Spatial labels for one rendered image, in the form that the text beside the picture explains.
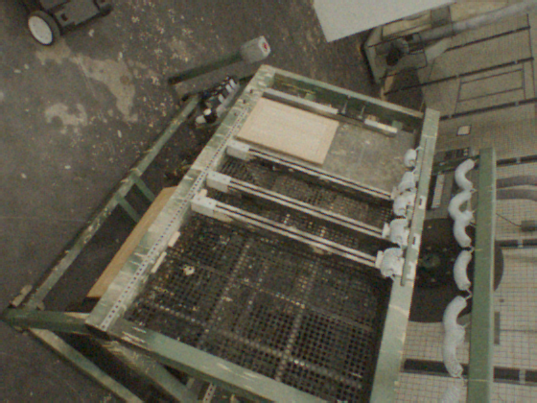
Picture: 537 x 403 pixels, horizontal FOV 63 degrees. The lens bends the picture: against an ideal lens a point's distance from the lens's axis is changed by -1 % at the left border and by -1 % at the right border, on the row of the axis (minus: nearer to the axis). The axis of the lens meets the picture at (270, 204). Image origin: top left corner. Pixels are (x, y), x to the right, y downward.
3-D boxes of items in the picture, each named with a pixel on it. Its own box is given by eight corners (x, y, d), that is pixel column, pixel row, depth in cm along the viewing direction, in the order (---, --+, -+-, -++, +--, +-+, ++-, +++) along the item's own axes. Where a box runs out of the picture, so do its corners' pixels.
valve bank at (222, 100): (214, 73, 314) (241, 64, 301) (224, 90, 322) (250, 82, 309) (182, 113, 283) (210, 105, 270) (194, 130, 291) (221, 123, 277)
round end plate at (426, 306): (378, 218, 312) (502, 207, 268) (381, 224, 315) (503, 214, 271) (354, 314, 262) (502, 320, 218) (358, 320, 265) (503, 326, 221)
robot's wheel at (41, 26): (19, 19, 258) (37, 8, 247) (26, 16, 261) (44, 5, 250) (42, 51, 268) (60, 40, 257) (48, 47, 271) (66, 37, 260)
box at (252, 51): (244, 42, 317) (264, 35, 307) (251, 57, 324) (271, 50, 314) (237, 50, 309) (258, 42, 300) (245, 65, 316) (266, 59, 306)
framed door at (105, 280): (165, 190, 307) (163, 188, 306) (225, 180, 277) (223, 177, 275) (88, 297, 250) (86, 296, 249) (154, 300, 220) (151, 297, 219)
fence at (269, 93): (265, 91, 311) (266, 87, 308) (395, 132, 298) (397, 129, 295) (263, 95, 308) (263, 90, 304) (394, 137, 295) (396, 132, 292)
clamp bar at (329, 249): (198, 199, 241) (197, 169, 223) (408, 274, 226) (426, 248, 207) (189, 212, 235) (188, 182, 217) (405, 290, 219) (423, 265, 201)
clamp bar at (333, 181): (231, 145, 271) (233, 115, 253) (419, 208, 256) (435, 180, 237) (225, 155, 265) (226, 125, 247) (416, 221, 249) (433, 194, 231)
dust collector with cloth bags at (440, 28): (375, 19, 821) (504, -25, 700) (385, 54, 855) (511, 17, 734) (358, 47, 728) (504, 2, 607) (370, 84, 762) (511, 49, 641)
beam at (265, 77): (261, 76, 333) (262, 63, 324) (275, 80, 331) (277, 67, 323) (87, 333, 194) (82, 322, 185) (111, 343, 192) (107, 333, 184)
